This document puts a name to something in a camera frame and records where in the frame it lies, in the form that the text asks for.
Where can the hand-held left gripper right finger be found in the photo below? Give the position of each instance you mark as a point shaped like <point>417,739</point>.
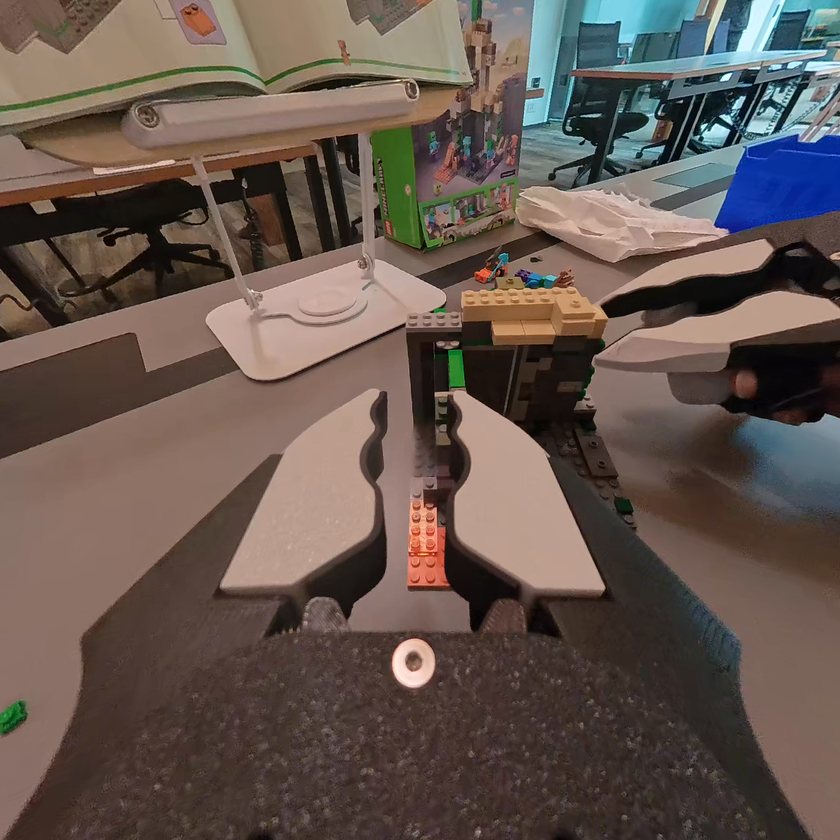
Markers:
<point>525,512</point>

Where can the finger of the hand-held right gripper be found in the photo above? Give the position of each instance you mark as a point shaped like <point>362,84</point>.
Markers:
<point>709,266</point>
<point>689,341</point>

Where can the person's right hand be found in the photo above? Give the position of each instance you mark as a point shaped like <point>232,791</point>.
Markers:
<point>746,384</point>

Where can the long wooden office table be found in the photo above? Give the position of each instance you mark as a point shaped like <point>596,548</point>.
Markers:
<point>689,65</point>

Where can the small green brick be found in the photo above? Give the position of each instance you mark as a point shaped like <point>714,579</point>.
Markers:
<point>12,718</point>

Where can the blue plastic bin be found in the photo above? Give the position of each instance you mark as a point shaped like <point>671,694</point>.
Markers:
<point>774,190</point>

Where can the brown top office desk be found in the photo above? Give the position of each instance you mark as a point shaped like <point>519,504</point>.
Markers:
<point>131,180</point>

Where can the pile of small brick figures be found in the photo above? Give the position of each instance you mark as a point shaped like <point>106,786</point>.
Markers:
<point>525,272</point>

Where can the brick building model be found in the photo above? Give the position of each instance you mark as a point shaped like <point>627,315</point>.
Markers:
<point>525,315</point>

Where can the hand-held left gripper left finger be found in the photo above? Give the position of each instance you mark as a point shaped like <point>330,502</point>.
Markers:
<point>308,512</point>

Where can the toy brick set box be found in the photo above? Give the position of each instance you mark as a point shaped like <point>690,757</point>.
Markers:
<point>459,184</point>

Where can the black office chair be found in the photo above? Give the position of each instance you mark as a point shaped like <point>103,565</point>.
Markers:
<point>144,236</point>
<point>695,46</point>
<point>597,124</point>

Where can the crumpled white paper bag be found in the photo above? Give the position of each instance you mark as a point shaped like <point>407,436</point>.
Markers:
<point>610,223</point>

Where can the instruction booklet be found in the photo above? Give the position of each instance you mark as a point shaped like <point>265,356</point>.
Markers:
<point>131,52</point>

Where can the small white book stand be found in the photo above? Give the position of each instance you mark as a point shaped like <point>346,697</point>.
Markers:
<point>131,169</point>

